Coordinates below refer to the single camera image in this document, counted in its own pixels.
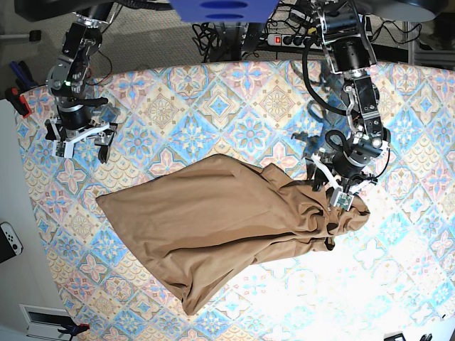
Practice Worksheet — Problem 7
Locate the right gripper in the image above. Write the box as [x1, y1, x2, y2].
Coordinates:
[45, 119, 118, 163]

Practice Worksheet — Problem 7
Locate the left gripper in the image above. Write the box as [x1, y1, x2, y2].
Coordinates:
[307, 151, 378, 207]

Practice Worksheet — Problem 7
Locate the brown t-shirt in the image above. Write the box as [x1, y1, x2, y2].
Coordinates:
[96, 154, 370, 315]

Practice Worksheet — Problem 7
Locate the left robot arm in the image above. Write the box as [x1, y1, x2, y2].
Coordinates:
[302, 1, 390, 210]

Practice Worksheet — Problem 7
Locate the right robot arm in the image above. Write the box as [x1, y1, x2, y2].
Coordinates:
[45, 3, 117, 163]

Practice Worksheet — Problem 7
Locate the red black table clamp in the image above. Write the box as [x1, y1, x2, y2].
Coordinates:
[4, 87, 31, 118]

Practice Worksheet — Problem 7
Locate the white game controller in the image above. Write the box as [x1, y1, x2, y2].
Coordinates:
[1, 222, 23, 258]

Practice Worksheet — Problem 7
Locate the patterned tile tablecloth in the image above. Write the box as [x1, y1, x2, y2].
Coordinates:
[16, 61, 454, 340]

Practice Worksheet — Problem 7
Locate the white power strip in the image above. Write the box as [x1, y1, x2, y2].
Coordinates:
[266, 33, 310, 48]

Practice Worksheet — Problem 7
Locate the orange black bottom clamp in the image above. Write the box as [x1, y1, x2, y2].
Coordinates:
[58, 324, 90, 337]

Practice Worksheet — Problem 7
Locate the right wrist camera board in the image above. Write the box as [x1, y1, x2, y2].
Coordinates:
[52, 141, 74, 158]

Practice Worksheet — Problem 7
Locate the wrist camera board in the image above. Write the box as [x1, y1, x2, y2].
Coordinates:
[52, 141, 74, 158]
[330, 188, 354, 211]

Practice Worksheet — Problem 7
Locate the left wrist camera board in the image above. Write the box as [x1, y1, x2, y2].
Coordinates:
[330, 188, 354, 211]

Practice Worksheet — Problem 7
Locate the blue handled clamp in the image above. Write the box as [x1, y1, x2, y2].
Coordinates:
[9, 60, 38, 91]

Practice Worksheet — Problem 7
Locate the white wall vent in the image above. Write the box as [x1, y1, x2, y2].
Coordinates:
[19, 304, 73, 340]

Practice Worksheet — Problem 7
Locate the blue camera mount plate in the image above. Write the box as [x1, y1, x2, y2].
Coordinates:
[169, 0, 279, 23]

